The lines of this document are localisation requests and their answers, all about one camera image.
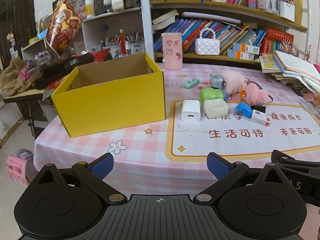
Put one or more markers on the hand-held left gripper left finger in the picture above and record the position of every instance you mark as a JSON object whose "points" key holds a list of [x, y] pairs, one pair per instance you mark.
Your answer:
{"points": [[102, 166]]}

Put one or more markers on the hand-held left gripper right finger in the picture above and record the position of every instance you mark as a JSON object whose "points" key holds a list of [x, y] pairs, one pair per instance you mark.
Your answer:
{"points": [[218, 166]]}

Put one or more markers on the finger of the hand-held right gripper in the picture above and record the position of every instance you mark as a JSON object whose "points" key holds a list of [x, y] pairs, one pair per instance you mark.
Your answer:
{"points": [[300, 165]]}

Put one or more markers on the cream soft block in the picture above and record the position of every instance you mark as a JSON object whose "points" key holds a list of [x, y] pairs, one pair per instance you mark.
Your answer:
{"points": [[216, 108]]}

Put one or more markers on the yellow cardboard box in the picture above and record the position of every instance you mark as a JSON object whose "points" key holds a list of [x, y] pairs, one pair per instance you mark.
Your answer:
{"points": [[107, 107]]}

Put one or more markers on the small white box red label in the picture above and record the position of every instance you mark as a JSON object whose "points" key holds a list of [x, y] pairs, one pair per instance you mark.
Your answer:
{"points": [[260, 118]]}

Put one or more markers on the blue block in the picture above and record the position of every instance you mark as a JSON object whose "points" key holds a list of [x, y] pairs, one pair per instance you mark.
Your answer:
{"points": [[243, 109]]}

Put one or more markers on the white charger adapter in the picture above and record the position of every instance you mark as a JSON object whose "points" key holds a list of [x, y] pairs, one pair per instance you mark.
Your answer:
{"points": [[191, 108]]}

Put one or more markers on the small black box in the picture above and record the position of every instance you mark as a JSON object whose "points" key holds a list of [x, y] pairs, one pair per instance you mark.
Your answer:
{"points": [[258, 108]]}

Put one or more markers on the green and blue toy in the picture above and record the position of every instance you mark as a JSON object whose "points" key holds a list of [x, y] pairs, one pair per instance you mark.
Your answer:
{"points": [[211, 95]]}

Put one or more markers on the orange plastic toy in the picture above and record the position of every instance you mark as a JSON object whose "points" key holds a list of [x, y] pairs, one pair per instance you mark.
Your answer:
{"points": [[243, 92]]}

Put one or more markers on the grey blue toy car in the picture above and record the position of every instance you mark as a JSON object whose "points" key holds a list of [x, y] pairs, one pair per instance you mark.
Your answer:
{"points": [[216, 81]]}

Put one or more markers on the mint green small device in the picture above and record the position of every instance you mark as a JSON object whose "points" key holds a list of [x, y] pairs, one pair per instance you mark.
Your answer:
{"points": [[191, 83]]}

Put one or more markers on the light pink plush pig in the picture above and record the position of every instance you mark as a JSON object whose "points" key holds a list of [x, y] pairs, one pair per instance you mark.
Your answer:
{"points": [[233, 80]]}

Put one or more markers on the person's right forearm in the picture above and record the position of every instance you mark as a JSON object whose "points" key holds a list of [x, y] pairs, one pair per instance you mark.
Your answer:
{"points": [[315, 222]]}

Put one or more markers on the pink checked table mat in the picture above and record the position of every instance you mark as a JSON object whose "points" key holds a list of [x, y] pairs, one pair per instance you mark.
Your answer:
{"points": [[237, 145]]}

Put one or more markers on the clear eyeglasses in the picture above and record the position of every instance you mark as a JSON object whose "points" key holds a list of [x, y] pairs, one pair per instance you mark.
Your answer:
{"points": [[310, 107]]}

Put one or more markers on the pink soft item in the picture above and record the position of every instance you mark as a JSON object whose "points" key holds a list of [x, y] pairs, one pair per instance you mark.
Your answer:
{"points": [[311, 97]]}

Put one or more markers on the pink clog shoe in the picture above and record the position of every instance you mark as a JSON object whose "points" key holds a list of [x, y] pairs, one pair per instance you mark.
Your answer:
{"points": [[17, 166]]}

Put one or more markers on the stack of open workbooks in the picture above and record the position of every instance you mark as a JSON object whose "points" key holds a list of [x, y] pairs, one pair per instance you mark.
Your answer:
{"points": [[295, 67]]}

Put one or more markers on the black folding stand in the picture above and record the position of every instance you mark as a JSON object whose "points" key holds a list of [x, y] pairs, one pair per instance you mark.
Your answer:
{"points": [[30, 97]]}

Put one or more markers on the black fabric bundle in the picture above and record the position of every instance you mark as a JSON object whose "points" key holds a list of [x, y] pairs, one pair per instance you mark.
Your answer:
{"points": [[52, 76]]}

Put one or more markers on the yellow cover booklet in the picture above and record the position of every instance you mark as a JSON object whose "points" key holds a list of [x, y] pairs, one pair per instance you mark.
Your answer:
{"points": [[268, 63]]}

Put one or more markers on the black long box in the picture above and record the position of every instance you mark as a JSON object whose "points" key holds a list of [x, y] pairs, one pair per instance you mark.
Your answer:
{"points": [[80, 61]]}

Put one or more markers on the red packaging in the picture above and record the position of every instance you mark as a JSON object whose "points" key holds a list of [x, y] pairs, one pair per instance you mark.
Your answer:
{"points": [[101, 55]]}

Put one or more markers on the orange and white box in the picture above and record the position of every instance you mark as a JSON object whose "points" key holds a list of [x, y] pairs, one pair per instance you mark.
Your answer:
{"points": [[242, 55], [246, 48]]}

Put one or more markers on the white pen cup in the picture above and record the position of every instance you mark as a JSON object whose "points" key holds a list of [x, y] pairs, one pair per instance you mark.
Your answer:
{"points": [[112, 51], [137, 48]]}

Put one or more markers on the sparkly pink ornament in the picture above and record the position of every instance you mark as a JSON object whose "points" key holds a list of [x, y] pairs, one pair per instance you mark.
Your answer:
{"points": [[290, 47]]}

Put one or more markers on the white quilted pearl handbag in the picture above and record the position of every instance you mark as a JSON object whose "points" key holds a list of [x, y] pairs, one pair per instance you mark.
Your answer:
{"points": [[207, 46]]}

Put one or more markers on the pink cylindrical holder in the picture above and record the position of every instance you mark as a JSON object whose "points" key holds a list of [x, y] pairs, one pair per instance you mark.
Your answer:
{"points": [[172, 50]]}

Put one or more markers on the red slim ornament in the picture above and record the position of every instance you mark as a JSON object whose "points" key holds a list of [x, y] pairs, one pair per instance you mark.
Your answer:
{"points": [[122, 42]]}

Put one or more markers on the brown plush blanket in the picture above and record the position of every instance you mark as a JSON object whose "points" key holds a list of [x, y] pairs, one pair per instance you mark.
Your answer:
{"points": [[13, 77]]}

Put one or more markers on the red thick dictionary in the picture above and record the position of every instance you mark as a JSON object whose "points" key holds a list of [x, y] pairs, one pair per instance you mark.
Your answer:
{"points": [[280, 33]]}

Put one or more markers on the row of colourful upright books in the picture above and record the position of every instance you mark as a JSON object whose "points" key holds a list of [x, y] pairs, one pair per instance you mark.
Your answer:
{"points": [[195, 30]]}

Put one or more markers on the white shelf unit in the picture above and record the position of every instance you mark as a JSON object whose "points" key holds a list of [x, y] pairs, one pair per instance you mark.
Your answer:
{"points": [[112, 22]]}

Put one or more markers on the red patterned snack bag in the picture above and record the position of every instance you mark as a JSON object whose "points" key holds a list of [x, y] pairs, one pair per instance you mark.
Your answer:
{"points": [[62, 27]]}

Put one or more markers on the white rolled paper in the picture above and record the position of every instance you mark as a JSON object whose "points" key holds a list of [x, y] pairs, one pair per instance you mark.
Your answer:
{"points": [[212, 17]]}

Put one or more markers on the thick cream paged book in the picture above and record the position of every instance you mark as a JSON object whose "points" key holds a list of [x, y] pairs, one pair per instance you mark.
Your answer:
{"points": [[161, 25], [166, 16]]}

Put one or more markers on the white pen holder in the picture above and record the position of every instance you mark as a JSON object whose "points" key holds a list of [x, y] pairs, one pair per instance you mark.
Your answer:
{"points": [[287, 11]]}

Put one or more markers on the white bottle yellow label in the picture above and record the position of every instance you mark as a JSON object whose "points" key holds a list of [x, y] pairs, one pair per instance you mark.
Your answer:
{"points": [[89, 8]]}

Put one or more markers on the wooden bookshelf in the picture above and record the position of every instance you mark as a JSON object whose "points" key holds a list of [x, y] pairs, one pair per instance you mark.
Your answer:
{"points": [[225, 8]]}

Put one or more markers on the dark wooden door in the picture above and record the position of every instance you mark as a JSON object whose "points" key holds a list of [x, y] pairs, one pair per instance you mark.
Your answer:
{"points": [[15, 17]]}

